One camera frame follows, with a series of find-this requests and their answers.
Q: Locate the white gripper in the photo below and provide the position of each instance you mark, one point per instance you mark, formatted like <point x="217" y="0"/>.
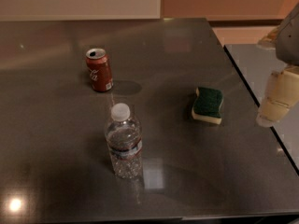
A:
<point x="290" y="39"/>

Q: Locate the clear plastic water bottle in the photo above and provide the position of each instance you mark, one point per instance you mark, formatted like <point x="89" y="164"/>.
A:
<point x="123" y="133"/>

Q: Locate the adjacent grey table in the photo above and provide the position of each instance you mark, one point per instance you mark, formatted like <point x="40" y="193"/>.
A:
<point x="258" y="69"/>

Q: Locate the green and yellow sponge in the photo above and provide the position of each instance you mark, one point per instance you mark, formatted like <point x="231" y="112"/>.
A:
<point x="207" y="105"/>

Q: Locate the red coca-cola can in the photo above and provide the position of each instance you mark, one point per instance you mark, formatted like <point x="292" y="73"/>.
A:
<point x="99" y="69"/>

